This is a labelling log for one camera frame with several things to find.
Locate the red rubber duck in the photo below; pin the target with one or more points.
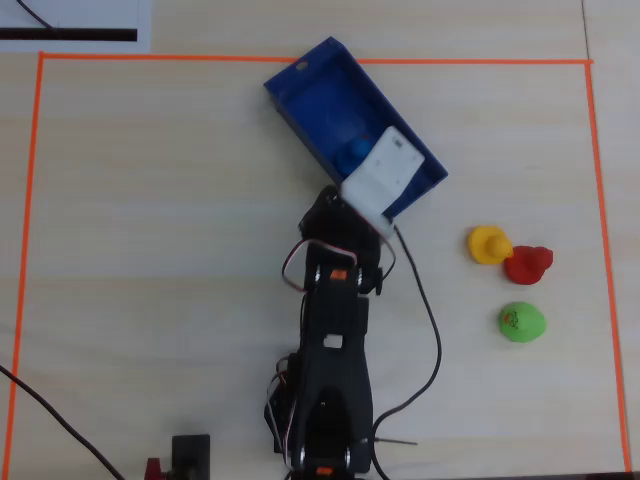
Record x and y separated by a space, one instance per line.
527 265

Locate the blue plastic box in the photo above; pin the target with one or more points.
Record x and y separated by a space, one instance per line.
320 100

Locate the yellow rubber duck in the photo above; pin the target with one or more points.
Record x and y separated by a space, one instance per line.
487 245

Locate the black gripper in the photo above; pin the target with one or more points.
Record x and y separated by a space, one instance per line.
324 204

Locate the white paper with black bar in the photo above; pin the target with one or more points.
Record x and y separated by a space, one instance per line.
100 20

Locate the blue rubber duck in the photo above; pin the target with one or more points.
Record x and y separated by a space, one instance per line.
352 156

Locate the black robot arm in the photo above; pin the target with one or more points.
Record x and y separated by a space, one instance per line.
335 360

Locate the thin dark pin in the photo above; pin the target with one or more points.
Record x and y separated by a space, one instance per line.
397 441

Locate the green rubber duck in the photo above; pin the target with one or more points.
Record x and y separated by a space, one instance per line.
522 322

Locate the small black red device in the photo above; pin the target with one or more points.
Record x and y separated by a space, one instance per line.
191 457

